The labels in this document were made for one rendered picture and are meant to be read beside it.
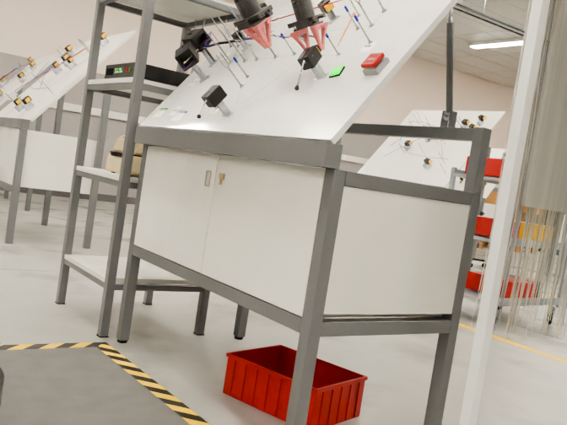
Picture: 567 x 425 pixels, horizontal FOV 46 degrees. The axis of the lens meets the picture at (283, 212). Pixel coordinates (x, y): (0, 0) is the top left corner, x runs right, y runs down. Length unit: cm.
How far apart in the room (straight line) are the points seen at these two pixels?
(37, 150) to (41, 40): 464
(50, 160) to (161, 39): 532
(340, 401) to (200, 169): 89
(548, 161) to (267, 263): 80
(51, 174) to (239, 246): 315
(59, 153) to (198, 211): 288
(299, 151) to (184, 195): 70
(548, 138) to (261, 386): 116
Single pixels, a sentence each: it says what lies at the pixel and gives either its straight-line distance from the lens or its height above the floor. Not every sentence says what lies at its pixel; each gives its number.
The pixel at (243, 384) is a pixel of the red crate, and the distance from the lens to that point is 228.
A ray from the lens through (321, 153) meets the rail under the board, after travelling 169.
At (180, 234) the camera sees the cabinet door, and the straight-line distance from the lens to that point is 236.
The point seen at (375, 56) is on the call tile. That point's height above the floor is 112.
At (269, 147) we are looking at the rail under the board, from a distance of 188.
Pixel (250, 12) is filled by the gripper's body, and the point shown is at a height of 117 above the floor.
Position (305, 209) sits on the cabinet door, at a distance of 178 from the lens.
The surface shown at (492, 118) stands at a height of 157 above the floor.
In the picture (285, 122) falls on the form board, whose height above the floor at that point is 91.
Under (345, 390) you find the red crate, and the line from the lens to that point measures 223.
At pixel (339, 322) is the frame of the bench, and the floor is 40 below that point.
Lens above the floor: 77
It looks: 3 degrees down
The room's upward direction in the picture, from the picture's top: 9 degrees clockwise
